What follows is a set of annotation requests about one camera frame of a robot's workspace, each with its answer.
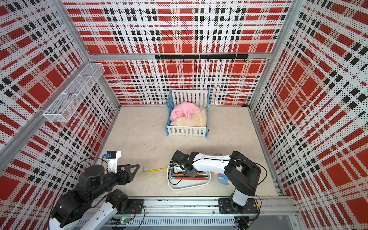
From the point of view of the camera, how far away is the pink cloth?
0.98 m

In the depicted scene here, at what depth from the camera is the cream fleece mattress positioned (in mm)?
983

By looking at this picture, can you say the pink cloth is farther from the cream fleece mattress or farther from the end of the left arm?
the end of the left arm

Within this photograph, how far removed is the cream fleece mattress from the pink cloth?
2 cm
